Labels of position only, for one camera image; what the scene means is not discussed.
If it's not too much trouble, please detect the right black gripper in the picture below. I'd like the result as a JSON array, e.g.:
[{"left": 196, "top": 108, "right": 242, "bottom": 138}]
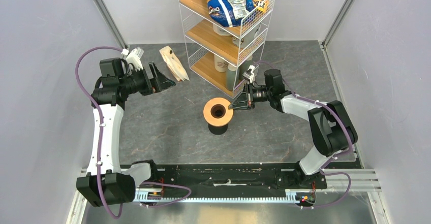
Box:
[{"left": 229, "top": 82, "right": 272, "bottom": 110}]

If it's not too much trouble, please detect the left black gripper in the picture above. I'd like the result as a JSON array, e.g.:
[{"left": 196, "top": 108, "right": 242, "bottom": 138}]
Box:
[{"left": 119, "top": 61, "right": 175, "bottom": 96}]

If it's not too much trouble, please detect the wooden ring dripper holder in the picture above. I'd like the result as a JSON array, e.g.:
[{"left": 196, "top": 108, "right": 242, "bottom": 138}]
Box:
[{"left": 203, "top": 98, "right": 233, "bottom": 127}]

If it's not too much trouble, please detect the red black coffee carafe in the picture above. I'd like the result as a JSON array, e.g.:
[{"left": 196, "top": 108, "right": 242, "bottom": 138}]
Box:
[{"left": 208, "top": 124, "right": 228, "bottom": 135}]

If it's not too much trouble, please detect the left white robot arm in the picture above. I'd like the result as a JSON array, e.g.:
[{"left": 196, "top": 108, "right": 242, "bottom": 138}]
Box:
[{"left": 76, "top": 58, "right": 175, "bottom": 207}]

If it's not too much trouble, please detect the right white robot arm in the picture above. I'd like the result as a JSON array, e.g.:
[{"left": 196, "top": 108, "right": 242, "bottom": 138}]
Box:
[{"left": 229, "top": 66, "right": 358, "bottom": 188}]

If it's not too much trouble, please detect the beige filter paper pack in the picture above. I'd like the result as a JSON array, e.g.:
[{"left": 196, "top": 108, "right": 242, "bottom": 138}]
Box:
[{"left": 159, "top": 46, "right": 190, "bottom": 81}]

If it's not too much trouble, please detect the grey green bottle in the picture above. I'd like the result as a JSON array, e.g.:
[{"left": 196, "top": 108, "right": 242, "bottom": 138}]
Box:
[
  {"left": 226, "top": 64, "right": 238, "bottom": 91},
  {"left": 238, "top": 55, "right": 253, "bottom": 80}
]

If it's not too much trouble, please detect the white paper cup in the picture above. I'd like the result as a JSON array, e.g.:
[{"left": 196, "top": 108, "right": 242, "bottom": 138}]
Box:
[{"left": 214, "top": 55, "right": 229, "bottom": 73}]

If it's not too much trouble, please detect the white printed cup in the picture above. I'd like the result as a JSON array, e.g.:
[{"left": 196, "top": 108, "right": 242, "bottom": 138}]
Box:
[{"left": 231, "top": 26, "right": 260, "bottom": 49}]

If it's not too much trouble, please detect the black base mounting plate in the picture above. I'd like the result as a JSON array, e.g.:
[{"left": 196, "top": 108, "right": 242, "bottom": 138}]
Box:
[{"left": 127, "top": 162, "right": 328, "bottom": 199}]

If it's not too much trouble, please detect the orange snack packet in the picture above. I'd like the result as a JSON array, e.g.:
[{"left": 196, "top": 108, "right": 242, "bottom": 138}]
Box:
[{"left": 253, "top": 0, "right": 270, "bottom": 13}]

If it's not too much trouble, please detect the blue chip bag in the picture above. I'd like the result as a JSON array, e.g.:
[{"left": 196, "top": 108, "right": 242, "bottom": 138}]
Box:
[{"left": 206, "top": 0, "right": 255, "bottom": 27}]

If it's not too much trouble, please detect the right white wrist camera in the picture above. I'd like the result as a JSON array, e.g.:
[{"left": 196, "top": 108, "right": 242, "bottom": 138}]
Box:
[{"left": 243, "top": 65, "right": 256, "bottom": 83}]

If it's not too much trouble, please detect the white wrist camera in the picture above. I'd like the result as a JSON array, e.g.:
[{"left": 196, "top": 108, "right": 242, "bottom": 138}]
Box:
[
  {"left": 243, "top": 65, "right": 256, "bottom": 83},
  {"left": 121, "top": 47, "right": 144, "bottom": 71}
]

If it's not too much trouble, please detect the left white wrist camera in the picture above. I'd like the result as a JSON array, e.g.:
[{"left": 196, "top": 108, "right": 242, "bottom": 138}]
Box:
[{"left": 121, "top": 47, "right": 144, "bottom": 71}]

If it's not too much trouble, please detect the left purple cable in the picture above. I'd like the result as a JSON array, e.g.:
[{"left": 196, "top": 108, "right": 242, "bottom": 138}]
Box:
[{"left": 75, "top": 47, "right": 192, "bottom": 220}]

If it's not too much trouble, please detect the purple cable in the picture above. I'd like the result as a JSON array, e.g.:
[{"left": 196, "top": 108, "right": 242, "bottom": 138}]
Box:
[
  {"left": 75, "top": 47, "right": 192, "bottom": 220},
  {"left": 233, "top": 60, "right": 354, "bottom": 210}
]

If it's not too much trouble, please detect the white wire shelf rack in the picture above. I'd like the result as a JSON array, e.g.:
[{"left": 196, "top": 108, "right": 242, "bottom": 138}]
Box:
[{"left": 178, "top": 0, "right": 275, "bottom": 98}]

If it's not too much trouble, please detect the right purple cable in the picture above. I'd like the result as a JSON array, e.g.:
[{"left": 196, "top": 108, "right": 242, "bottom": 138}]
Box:
[{"left": 233, "top": 60, "right": 354, "bottom": 210}]

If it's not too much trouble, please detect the aluminium toothed rail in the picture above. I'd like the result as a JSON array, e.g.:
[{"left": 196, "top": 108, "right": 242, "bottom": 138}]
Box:
[{"left": 132, "top": 189, "right": 302, "bottom": 204}]

